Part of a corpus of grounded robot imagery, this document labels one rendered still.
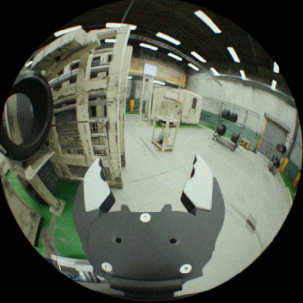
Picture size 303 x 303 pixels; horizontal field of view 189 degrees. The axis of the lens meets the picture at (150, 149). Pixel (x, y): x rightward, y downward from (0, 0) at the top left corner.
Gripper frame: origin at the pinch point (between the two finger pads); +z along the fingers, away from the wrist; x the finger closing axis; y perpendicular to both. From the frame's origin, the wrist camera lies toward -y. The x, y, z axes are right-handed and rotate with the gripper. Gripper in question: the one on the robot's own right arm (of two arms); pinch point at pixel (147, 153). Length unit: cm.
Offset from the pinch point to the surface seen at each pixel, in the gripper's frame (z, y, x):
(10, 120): 3, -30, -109
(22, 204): -31, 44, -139
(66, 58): 45, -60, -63
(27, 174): -3, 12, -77
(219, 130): 318, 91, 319
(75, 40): 34, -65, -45
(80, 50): 48, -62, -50
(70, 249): -40, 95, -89
